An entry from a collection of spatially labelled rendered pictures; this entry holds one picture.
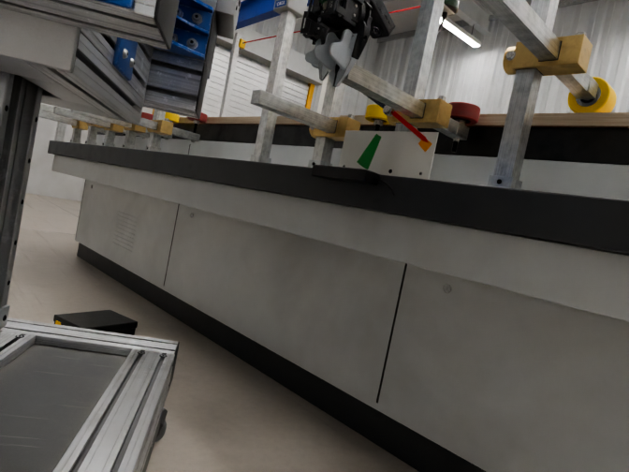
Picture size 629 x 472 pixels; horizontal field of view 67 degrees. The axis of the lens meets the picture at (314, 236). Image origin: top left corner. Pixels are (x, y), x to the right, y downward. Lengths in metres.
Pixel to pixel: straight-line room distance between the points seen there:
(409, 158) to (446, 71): 9.69
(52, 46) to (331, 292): 1.07
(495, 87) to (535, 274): 9.11
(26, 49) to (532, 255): 0.79
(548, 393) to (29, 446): 0.93
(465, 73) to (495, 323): 9.44
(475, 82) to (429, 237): 9.24
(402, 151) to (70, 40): 0.70
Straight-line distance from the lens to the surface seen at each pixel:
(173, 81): 0.91
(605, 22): 9.55
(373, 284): 1.34
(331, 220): 1.18
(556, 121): 1.16
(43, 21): 0.57
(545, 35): 0.91
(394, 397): 1.32
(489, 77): 10.08
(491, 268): 0.94
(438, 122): 1.04
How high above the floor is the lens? 0.59
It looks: 3 degrees down
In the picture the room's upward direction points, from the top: 11 degrees clockwise
